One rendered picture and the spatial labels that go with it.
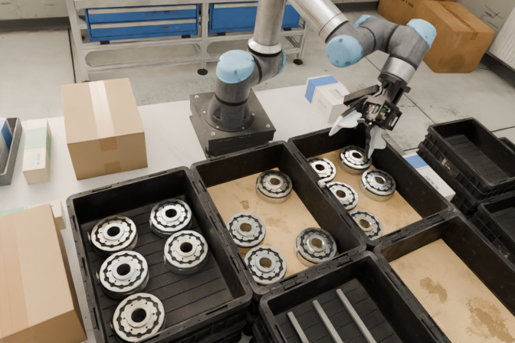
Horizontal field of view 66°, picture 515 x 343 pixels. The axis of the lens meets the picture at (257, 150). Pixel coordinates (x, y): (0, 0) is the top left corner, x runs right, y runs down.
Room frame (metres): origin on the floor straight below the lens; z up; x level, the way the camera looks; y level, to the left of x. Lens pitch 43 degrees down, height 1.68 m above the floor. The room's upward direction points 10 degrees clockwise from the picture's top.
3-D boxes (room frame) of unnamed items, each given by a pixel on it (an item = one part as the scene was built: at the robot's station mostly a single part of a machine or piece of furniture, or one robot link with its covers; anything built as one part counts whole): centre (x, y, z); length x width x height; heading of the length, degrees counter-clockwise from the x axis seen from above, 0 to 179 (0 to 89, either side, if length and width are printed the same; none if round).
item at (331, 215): (0.63, -0.06, 0.87); 0.40 x 0.30 x 0.11; 34
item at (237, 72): (1.11, 0.11, 0.97); 0.13 x 0.12 x 0.14; 143
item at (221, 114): (1.10, 0.12, 0.85); 0.15 x 0.15 x 0.10
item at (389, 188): (0.84, -0.37, 0.86); 0.10 x 0.10 x 0.01
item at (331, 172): (0.85, -0.19, 0.86); 0.10 x 0.10 x 0.01
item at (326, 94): (1.40, -0.26, 0.75); 0.20 x 0.12 x 0.09; 32
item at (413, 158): (0.97, -0.56, 0.75); 0.20 x 0.12 x 0.09; 31
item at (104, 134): (0.96, 0.52, 0.78); 0.30 x 0.22 x 0.16; 29
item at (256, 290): (0.63, -0.06, 0.92); 0.40 x 0.30 x 0.02; 34
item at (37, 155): (0.85, 0.70, 0.73); 0.24 x 0.06 x 0.06; 26
